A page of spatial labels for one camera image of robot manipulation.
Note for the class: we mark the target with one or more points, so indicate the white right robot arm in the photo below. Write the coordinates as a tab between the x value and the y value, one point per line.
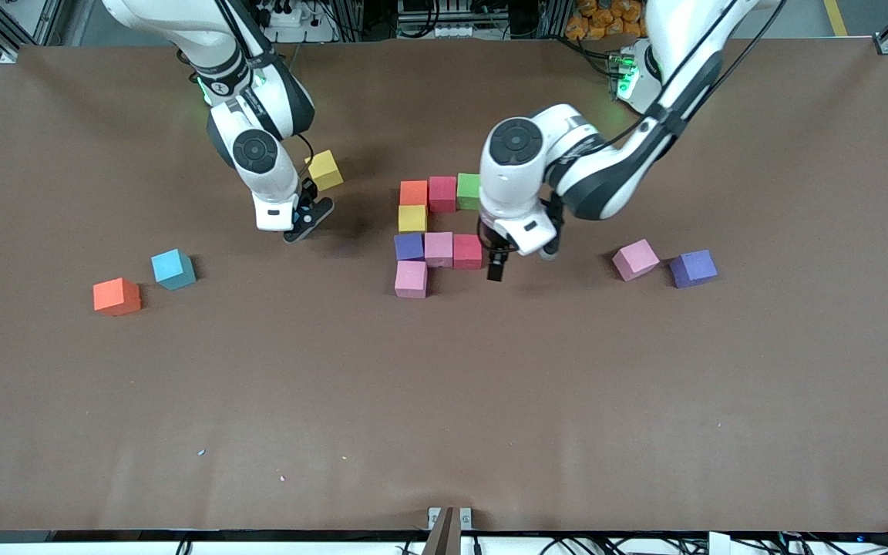
267	185

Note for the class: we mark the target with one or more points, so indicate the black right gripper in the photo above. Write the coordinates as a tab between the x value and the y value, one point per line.
311	190

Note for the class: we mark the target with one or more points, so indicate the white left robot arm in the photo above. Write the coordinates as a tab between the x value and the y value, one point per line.
506	193

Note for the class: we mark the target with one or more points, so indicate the metal mount bracket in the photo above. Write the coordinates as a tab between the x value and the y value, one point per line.
444	532

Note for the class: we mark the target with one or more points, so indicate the orange foam cube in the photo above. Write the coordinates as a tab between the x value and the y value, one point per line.
116	297
414	193

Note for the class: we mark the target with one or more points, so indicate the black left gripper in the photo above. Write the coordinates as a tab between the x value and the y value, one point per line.
497	262

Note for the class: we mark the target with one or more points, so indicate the teal foam cube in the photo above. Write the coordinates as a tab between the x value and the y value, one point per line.
173	270

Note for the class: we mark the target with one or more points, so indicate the white power strip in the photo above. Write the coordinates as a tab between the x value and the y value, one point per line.
282	15
452	31

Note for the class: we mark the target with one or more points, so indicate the red foam cube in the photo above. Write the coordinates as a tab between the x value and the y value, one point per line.
467	251
442	193

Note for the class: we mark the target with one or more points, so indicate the yellow foam cube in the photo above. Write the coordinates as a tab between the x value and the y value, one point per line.
326	169
412	219

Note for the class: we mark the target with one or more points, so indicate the green foam cube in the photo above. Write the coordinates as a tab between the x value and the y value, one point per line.
467	190

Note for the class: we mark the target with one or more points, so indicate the brown table mat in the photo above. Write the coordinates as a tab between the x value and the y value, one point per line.
444	401

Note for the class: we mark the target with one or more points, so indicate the pile of orange objects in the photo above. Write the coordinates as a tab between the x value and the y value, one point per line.
598	19

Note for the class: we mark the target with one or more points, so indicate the pink foam cube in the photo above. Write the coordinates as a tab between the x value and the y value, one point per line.
411	279
438	249
635	259

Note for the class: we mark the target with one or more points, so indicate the purple foam cube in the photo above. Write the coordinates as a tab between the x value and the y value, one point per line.
694	268
409	247

